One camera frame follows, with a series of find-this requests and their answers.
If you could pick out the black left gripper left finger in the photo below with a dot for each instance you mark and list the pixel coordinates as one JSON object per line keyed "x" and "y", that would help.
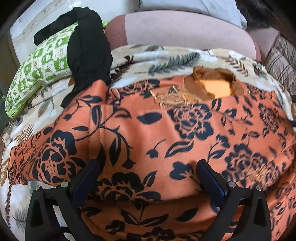
{"x": 54, "y": 212}

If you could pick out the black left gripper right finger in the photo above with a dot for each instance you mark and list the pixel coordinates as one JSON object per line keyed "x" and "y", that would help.
{"x": 254, "y": 222}

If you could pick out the orange black floral garment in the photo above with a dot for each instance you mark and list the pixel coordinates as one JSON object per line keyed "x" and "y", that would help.
{"x": 148, "y": 138}

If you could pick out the green white patterned pillow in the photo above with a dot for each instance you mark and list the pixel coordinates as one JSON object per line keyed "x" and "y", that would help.
{"x": 44, "y": 66}

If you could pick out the beige striped bedsheet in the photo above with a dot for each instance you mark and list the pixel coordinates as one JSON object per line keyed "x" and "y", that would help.
{"x": 280, "y": 63}

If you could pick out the black cloth on pillow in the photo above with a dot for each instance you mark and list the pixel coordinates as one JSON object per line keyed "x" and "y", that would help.
{"x": 88, "y": 53}

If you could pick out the cream leaf print blanket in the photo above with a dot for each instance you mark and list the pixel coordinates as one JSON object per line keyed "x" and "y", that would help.
{"x": 131, "y": 64}

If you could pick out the pink bolster pillow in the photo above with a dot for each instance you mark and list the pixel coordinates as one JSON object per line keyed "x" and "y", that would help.
{"x": 180, "y": 29}

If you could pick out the white padded headboard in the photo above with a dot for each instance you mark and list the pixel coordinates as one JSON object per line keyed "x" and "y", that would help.
{"x": 41, "y": 13}

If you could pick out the dark furry cushion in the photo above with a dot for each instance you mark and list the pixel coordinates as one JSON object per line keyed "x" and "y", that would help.
{"x": 255, "y": 12}

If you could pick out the light grey pillow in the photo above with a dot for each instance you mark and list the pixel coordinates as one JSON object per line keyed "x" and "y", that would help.
{"x": 225, "y": 10}

